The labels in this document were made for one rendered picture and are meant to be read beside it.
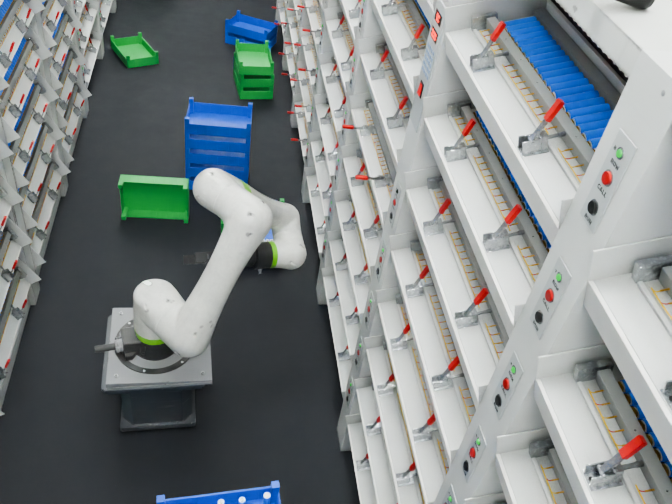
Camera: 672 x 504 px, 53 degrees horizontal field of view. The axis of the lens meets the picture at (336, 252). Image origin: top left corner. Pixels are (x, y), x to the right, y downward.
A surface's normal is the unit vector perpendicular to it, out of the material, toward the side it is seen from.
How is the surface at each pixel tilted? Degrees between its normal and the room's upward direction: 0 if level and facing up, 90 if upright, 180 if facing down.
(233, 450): 0
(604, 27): 90
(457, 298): 16
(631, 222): 90
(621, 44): 90
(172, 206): 90
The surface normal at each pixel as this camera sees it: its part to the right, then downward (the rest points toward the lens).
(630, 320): -0.14, -0.72
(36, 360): 0.13, -0.74
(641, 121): -0.98, -0.01
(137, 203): 0.08, 0.67
